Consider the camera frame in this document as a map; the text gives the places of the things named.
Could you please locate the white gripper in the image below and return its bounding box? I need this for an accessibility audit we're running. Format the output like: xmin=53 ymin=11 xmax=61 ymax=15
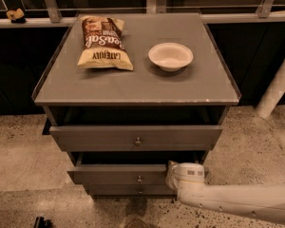
xmin=165 ymin=161 xmax=205 ymax=191

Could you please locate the metal window railing frame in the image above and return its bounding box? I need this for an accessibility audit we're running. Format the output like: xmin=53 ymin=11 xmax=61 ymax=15
xmin=0 ymin=0 xmax=285 ymax=29

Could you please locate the black object on floor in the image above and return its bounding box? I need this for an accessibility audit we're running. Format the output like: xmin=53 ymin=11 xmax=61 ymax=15
xmin=33 ymin=217 xmax=52 ymax=228

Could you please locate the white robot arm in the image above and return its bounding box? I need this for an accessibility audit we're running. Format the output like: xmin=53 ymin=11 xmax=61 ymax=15
xmin=166 ymin=161 xmax=285 ymax=225

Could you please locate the yellow black object on ledge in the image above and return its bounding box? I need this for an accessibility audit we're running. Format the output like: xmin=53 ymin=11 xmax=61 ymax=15
xmin=6 ymin=9 xmax=26 ymax=24

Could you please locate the grey bottom drawer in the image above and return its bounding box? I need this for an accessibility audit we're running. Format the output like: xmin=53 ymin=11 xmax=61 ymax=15
xmin=86 ymin=184 xmax=175 ymax=196

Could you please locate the grey drawer cabinet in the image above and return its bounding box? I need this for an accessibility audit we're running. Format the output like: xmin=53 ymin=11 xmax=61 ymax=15
xmin=31 ymin=12 xmax=241 ymax=198

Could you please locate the white paper bowl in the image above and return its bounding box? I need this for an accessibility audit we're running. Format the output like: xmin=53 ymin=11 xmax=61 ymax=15
xmin=148 ymin=43 xmax=194 ymax=72

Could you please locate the white diagonal pole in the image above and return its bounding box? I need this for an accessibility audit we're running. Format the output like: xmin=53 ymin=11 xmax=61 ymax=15
xmin=256 ymin=59 xmax=285 ymax=119

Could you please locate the grey top drawer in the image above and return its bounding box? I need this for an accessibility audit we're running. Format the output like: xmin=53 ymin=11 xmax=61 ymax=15
xmin=49 ymin=125 xmax=222 ymax=152

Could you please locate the brown cream chip bag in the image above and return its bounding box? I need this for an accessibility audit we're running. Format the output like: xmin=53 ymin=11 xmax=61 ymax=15
xmin=77 ymin=15 xmax=134 ymax=71

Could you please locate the grey drawer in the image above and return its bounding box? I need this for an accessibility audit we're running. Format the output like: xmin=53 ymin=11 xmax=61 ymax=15
xmin=49 ymin=125 xmax=222 ymax=152
xmin=67 ymin=151 xmax=205 ymax=185
xmin=86 ymin=184 xmax=175 ymax=196

